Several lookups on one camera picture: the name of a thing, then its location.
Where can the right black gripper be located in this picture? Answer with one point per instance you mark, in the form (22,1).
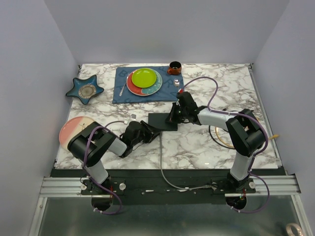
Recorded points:
(172,117)

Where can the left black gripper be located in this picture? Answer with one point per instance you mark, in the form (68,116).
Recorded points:
(151,133)

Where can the black network switch box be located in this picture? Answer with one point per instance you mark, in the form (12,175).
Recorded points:
(159,121)

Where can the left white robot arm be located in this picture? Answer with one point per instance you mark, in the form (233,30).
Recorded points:
(94,141)

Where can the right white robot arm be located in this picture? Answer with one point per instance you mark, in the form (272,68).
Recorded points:
(246,133)

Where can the silver spoon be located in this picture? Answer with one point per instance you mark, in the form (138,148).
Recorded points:
(177,84)

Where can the blue cloth placemat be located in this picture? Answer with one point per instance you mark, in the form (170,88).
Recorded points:
(167,92)

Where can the red and teal plate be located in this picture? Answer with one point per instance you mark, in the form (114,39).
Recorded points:
(144,91)

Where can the brown ceramic mug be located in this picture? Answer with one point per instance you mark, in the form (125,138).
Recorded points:
(175,68)

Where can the silver fork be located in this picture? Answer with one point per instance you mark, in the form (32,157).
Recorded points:
(123,87)

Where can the lime green plate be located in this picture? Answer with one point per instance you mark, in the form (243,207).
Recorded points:
(144,77)

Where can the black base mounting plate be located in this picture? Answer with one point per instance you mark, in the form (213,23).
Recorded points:
(169,187)

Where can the pink and cream plate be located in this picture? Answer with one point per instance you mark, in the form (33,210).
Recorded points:
(72,128)

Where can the blue star shaped dish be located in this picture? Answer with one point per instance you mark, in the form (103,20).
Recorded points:
(85,89)

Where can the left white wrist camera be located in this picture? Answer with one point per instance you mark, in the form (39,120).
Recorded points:
(133,116)

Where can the aluminium rail frame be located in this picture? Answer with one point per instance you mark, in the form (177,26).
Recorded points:
(70,187)

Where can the pink ring object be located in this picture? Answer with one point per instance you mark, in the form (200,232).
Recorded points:
(293,229)

